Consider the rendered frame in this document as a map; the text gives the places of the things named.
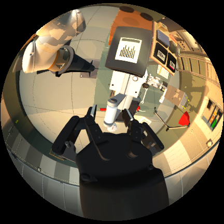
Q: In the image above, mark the white paper sheet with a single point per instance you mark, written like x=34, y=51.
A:
x=162, y=71

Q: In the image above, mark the red lever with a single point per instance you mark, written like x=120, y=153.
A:
x=103, y=109

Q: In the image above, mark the white slotted plate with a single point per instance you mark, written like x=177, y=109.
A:
x=144, y=120

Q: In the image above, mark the green shelf unit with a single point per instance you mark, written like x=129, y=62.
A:
x=194, y=57

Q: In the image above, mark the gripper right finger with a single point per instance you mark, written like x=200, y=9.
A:
x=150, y=136

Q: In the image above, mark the wooden notice board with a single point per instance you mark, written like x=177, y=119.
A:
x=163, y=50

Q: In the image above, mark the white telescope tube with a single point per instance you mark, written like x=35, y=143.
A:
x=111, y=112

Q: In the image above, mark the dark brown round knob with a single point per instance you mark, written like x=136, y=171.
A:
x=146, y=85

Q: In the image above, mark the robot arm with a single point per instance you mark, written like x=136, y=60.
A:
x=47, y=47

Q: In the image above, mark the grey wall control panel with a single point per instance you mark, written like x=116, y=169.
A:
x=212, y=114

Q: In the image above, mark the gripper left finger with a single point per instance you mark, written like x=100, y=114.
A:
x=63, y=136

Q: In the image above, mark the round wall lamp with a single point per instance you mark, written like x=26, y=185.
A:
x=209, y=143

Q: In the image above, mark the white telescope mount body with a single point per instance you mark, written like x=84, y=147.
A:
x=122, y=84

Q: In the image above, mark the orange table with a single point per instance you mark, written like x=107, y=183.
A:
x=129, y=19

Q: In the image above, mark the beige round knob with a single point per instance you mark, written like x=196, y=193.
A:
x=135, y=78

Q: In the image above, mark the red cone lamp shade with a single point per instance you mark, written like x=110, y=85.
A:
x=184, y=119

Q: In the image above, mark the white knob with red mark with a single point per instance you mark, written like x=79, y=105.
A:
x=112, y=127

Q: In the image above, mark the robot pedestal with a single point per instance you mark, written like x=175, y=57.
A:
x=80, y=62

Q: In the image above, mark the black rod stand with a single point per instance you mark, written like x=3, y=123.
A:
x=161, y=119

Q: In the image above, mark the black round disc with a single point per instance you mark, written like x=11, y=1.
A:
x=126, y=9
x=146, y=16

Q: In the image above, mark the tan metal box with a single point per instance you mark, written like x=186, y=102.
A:
x=176, y=97

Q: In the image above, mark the silver wrench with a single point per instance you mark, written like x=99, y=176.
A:
x=144, y=95

